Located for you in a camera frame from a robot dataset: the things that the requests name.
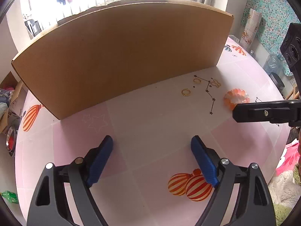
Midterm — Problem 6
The orange bead bracelet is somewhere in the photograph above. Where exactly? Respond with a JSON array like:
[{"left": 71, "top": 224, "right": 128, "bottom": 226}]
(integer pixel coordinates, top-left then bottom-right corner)
[{"left": 223, "top": 88, "right": 251, "bottom": 111}]

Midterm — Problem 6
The green plastic bottle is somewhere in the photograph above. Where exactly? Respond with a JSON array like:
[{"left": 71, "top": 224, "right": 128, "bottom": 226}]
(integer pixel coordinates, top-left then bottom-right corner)
[{"left": 1, "top": 190, "right": 19, "bottom": 204}]

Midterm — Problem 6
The steel bowl on floor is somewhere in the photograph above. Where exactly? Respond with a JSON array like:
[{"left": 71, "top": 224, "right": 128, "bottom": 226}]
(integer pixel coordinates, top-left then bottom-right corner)
[{"left": 6, "top": 125, "right": 17, "bottom": 157}]

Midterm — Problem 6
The gold bow earring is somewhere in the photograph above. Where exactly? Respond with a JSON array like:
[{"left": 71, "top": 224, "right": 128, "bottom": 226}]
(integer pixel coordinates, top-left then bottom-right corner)
[{"left": 210, "top": 79, "right": 221, "bottom": 88}]

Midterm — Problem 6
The floral teal fabric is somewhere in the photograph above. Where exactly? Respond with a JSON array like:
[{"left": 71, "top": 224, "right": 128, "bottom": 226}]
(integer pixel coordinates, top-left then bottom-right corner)
[{"left": 240, "top": 0, "right": 300, "bottom": 76}]

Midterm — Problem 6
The open cardboard box with clothes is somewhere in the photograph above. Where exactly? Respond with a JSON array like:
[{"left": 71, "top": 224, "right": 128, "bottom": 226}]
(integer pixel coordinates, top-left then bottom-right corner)
[{"left": 1, "top": 72, "right": 27, "bottom": 134}]

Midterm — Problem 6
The large brown cardboard box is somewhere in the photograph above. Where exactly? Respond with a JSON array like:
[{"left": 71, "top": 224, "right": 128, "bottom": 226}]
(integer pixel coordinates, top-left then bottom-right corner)
[{"left": 12, "top": 0, "right": 234, "bottom": 119}]

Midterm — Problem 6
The black folding rack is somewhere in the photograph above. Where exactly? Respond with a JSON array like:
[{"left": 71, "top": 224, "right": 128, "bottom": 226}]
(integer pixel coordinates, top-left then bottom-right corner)
[{"left": 24, "top": 19, "right": 42, "bottom": 37}]

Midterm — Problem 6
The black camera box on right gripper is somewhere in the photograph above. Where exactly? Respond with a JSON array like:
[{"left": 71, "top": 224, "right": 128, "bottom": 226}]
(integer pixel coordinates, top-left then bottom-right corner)
[{"left": 280, "top": 23, "right": 301, "bottom": 90}]

